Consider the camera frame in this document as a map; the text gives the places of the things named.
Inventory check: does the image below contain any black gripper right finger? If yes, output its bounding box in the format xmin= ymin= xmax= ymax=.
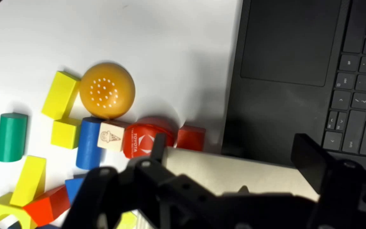
xmin=291 ymin=133 xmax=366 ymax=229

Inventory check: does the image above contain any white picture cube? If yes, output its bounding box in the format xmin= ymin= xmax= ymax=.
xmin=96 ymin=121 xmax=126 ymax=154

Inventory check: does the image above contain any long yellow block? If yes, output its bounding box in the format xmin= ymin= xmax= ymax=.
xmin=9 ymin=154 xmax=48 ymax=209

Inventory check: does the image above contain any yellow rectangular block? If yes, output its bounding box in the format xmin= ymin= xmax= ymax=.
xmin=40 ymin=71 xmax=81 ymax=121

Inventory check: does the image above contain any orange toy burger bun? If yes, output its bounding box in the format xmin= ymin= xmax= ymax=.
xmin=78 ymin=62 xmax=137 ymax=121

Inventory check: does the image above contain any cream wooden block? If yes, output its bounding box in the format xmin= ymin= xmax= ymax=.
xmin=161 ymin=146 xmax=320 ymax=203

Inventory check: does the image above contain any red toy ball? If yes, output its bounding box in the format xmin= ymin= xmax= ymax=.
xmin=122 ymin=116 xmax=179 ymax=161

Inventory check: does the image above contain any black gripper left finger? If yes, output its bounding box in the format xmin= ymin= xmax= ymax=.
xmin=61 ymin=134 xmax=218 ymax=229

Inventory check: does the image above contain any blue cylinder block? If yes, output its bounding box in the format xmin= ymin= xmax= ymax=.
xmin=75 ymin=116 xmax=104 ymax=172

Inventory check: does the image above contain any red-orange block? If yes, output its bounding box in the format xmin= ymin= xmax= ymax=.
xmin=23 ymin=185 xmax=71 ymax=228

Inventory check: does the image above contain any small red block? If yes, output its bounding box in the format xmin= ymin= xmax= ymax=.
xmin=175 ymin=125 xmax=207 ymax=153

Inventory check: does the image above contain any green cylinder block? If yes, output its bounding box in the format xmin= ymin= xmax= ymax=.
xmin=0 ymin=112 xmax=29 ymax=165

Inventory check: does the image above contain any yellow arch block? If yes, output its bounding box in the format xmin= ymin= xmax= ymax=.
xmin=0 ymin=191 xmax=37 ymax=229

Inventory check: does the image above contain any black laptop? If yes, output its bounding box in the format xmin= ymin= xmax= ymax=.
xmin=221 ymin=0 xmax=366 ymax=174

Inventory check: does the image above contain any yellow cube block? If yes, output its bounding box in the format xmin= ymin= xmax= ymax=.
xmin=49 ymin=119 xmax=81 ymax=151

